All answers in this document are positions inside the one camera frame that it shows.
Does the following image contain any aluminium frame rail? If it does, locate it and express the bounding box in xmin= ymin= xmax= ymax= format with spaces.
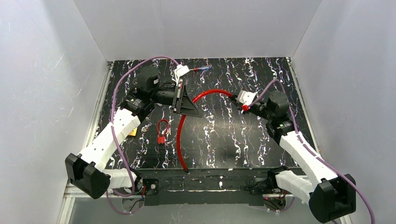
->
xmin=57 ymin=175 xmax=354 ymax=224

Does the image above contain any brass padlock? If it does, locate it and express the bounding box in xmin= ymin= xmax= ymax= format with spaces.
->
xmin=129 ymin=128 xmax=137 ymax=137

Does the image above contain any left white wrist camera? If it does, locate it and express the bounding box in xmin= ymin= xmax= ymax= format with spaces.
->
xmin=174 ymin=64 xmax=190 ymax=84

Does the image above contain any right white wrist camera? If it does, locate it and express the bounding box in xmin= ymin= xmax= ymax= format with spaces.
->
xmin=236 ymin=90 xmax=257 ymax=111

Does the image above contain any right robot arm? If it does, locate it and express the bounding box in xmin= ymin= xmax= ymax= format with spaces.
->
xmin=242 ymin=91 xmax=356 ymax=223

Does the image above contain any red cable tie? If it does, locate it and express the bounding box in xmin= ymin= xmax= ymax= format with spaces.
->
xmin=156 ymin=119 xmax=170 ymax=145

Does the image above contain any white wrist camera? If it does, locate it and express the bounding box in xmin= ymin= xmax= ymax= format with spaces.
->
xmin=174 ymin=64 xmax=190 ymax=84
xmin=236 ymin=90 xmax=257 ymax=111

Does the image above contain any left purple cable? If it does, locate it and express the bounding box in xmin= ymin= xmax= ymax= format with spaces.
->
xmin=105 ymin=56 xmax=180 ymax=215

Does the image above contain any purple cable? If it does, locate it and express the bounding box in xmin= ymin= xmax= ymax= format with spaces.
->
xmin=249 ymin=79 xmax=376 ymax=224
xmin=105 ymin=56 xmax=180 ymax=215

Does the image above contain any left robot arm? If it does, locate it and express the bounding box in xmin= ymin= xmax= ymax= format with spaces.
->
xmin=65 ymin=65 xmax=203 ymax=199

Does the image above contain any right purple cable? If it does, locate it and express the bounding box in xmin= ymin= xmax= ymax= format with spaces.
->
xmin=249 ymin=79 xmax=376 ymax=224

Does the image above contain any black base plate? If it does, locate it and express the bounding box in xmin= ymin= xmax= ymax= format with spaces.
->
xmin=113 ymin=168 xmax=297 ymax=207

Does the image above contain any red tethered cable with key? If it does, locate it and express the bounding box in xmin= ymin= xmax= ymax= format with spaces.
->
xmin=176 ymin=89 xmax=239 ymax=173

